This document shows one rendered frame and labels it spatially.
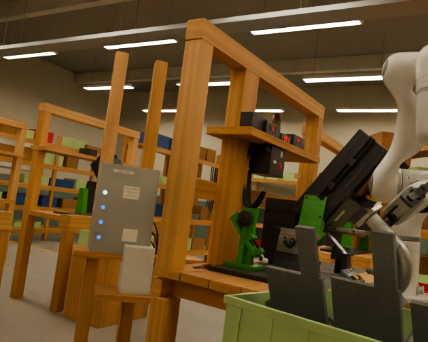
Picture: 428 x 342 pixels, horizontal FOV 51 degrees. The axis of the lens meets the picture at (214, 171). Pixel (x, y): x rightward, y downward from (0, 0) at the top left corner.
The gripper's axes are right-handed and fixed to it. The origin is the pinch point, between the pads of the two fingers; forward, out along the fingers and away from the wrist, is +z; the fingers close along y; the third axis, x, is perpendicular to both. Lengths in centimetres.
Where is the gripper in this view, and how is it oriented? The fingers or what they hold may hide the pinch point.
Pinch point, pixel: (393, 214)
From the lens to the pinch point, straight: 104.2
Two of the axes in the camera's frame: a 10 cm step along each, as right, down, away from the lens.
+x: 5.8, 7.2, -3.9
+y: 4.2, -6.7, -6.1
